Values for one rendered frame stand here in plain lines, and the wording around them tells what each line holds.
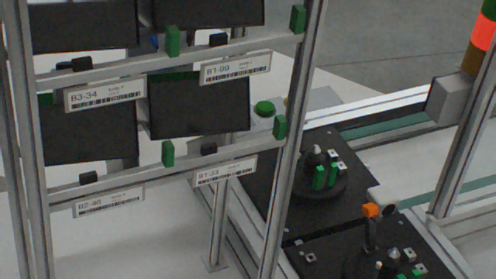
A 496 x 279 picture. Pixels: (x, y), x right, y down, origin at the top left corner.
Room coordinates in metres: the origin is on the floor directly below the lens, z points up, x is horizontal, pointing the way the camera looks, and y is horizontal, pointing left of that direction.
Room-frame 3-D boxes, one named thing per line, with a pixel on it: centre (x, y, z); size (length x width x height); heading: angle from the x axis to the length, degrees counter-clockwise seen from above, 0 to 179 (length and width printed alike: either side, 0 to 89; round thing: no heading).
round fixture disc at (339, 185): (1.04, -0.12, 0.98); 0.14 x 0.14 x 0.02
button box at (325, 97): (1.27, -0.08, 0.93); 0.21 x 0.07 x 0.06; 120
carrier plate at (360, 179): (1.04, -0.12, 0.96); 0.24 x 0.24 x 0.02; 30
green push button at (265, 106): (1.23, -0.02, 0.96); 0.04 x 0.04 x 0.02
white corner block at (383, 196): (1.00, -0.25, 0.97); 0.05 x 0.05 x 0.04; 30
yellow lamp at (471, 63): (1.03, -0.34, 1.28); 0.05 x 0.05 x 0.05
